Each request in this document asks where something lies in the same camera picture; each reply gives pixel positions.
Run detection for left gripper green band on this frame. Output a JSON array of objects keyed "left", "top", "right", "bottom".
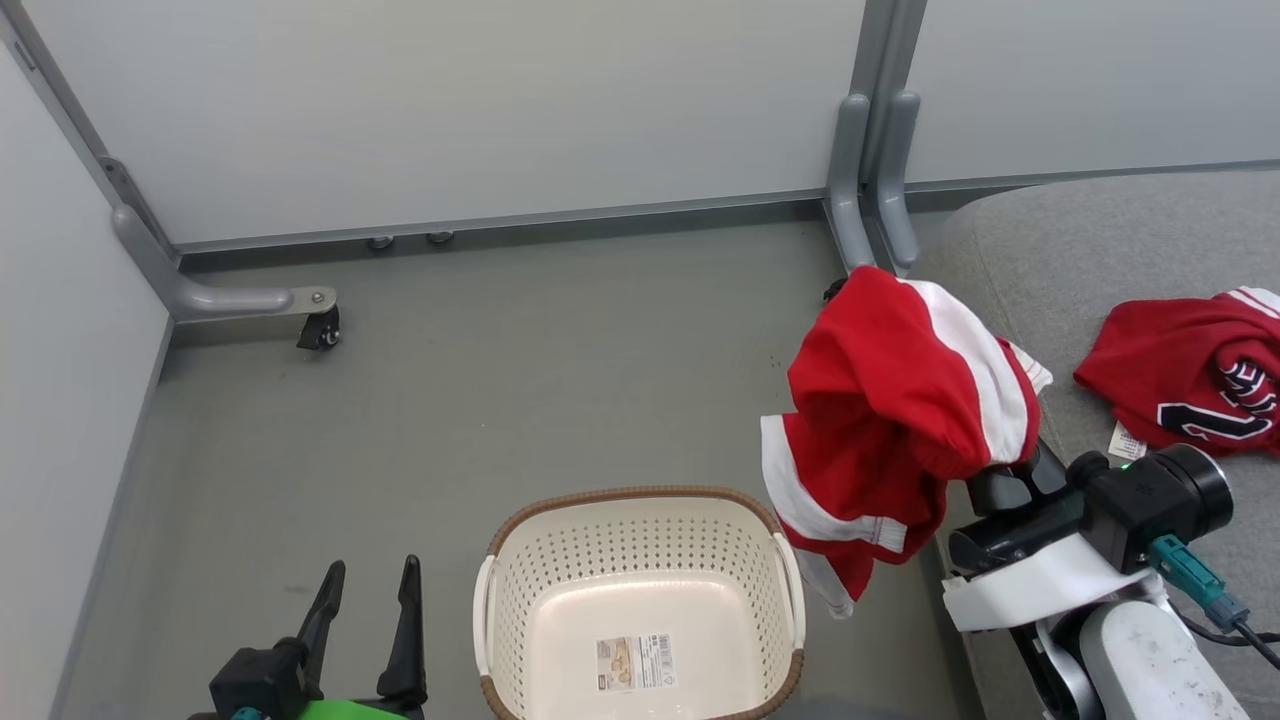
[{"left": 188, "top": 555, "right": 429, "bottom": 720}]

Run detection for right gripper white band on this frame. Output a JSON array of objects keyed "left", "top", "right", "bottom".
[{"left": 942, "top": 438, "right": 1235, "bottom": 634}]

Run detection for red shorts with white stripes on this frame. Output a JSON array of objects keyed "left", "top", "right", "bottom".
[{"left": 760, "top": 265, "right": 1054, "bottom": 619}]

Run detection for red jersey with black number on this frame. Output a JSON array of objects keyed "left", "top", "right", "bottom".
[{"left": 1073, "top": 286, "right": 1280, "bottom": 463}]

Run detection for cream perforated laundry basket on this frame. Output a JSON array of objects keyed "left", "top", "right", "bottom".
[{"left": 472, "top": 486, "right": 807, "bottom": 720}]

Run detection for grey fabric sofa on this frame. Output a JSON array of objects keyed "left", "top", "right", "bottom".
[{"left": 905, "top": 168, "right": 1280, "bottom": 720}]

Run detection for paper label sticker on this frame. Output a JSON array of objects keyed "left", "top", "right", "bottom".
[{"left": 596, "top": 632, "right": 678, "bottom": 693}]

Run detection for long grey partition foot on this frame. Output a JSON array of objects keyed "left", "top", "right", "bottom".
[{"left": 110, "top": 158, "right": 339, "bottom": 323}]

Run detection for right arm cable teal connector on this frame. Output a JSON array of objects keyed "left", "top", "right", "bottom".
[{"left": 1148, "top": 535, "right": 1280, "bottom": 669}]

